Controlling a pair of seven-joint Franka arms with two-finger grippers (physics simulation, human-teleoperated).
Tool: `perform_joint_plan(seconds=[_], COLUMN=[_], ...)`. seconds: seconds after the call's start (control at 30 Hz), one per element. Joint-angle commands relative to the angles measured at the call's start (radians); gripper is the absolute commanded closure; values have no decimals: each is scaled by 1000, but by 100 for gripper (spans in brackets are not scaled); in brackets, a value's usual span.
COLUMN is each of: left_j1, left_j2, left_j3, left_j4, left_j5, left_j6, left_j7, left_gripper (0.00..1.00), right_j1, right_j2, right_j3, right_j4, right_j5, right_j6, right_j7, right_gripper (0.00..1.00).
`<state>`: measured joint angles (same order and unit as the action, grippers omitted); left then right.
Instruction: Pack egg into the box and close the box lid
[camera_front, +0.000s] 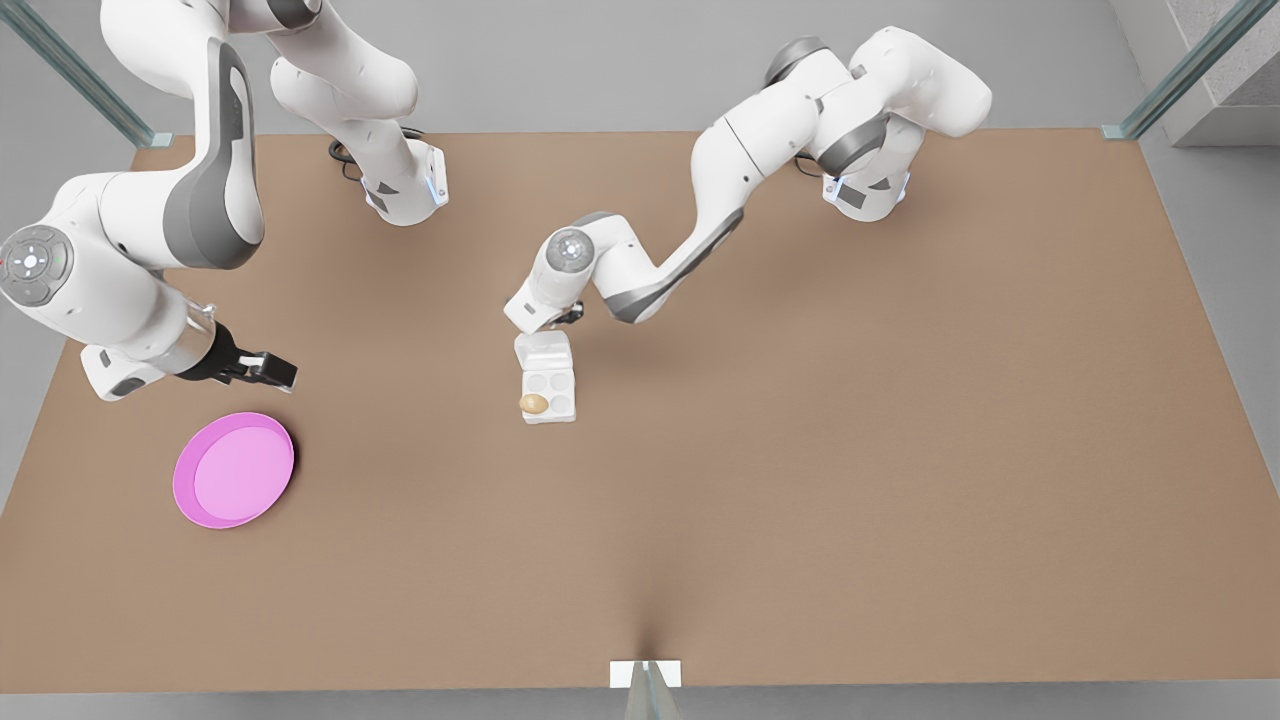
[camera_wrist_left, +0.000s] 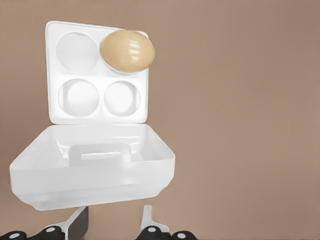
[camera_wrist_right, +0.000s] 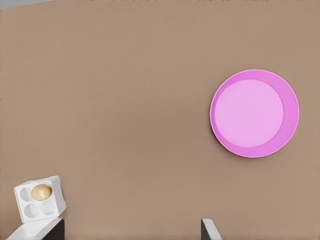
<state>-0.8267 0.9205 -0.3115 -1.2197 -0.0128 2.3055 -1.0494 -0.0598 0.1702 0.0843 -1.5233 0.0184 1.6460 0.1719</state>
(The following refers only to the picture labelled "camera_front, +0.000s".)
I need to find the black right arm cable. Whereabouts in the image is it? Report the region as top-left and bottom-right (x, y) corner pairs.
(327, 125), (428, 184)

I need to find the pink round plate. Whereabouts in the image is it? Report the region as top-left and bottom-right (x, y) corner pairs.
(172, 411), (297, 530)

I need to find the silver frame post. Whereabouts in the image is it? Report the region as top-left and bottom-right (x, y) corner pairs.
(1100, 0), (1280, 142)
(0, 0), (174, 150)
(609, 659), (684, 720)

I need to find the white egg box lid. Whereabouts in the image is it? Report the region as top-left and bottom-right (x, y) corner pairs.
(513, 330), (574, 378)

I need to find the white egg box base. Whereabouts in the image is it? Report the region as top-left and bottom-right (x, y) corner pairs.
(519, 366), (580, 426)

